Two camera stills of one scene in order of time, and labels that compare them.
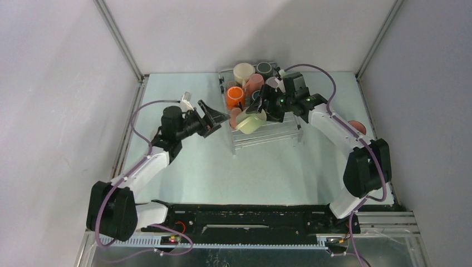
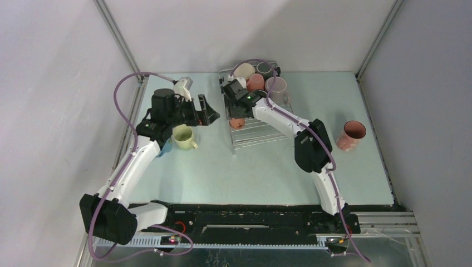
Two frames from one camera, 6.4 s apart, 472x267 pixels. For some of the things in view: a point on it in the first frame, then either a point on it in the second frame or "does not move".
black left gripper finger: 208,128 → 207,116
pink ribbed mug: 255,83 does not move
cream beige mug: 242,72 does not move
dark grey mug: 265,69 does not move
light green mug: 247,122 → 182,136
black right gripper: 269,93 → 231,113
